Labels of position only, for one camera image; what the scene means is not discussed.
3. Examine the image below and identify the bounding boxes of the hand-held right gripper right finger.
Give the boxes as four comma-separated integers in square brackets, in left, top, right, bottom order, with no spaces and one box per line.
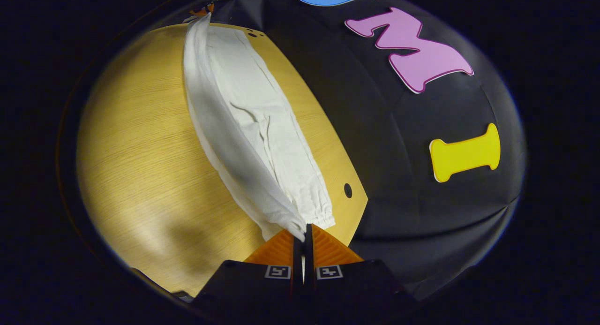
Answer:
[305,223,419,312]

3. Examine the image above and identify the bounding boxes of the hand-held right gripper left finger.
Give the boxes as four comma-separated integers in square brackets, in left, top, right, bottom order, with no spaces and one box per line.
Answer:
[192,229,305,311]

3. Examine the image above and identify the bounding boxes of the white jeans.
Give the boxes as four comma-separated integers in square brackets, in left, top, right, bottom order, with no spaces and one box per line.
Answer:
[183,13,336,242]

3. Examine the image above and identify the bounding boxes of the black backdrop cloth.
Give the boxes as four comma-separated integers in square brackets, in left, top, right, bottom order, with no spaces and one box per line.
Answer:
[206,0,526,300]

